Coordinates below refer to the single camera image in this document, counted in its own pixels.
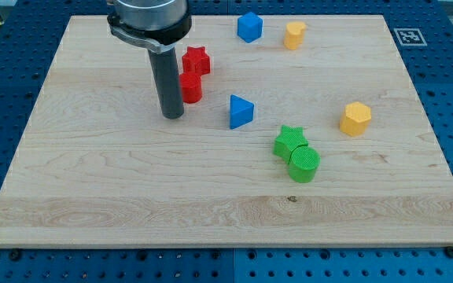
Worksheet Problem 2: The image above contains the white fiducial marker tag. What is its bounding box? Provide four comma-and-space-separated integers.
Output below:
394, 28, 427, 46

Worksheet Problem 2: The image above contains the red star block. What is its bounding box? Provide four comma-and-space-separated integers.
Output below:
182, 46, 211, 75

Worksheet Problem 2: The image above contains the blue triangle block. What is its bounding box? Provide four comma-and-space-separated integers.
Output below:
230, 94, 255, 129

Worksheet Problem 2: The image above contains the blue cube block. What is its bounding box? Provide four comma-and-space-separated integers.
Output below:
237, 12, 263, 43

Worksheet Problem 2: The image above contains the red cylinder block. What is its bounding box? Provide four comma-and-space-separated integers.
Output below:
179, 72, 203, 104

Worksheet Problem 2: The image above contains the green cylinder block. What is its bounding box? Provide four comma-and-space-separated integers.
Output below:
288, 146, 321, 183

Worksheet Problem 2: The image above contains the yellow hexagon block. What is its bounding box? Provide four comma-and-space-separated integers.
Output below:
339, 101, 372, 137

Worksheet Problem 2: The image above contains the yellow heart block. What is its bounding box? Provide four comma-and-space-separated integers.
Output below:
283, 21, 307, 50

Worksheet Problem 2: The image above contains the green star block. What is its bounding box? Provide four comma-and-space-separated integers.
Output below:
273, 125, 308, 164

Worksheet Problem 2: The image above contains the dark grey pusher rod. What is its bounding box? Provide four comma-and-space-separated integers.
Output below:
148, 47, 184, 119

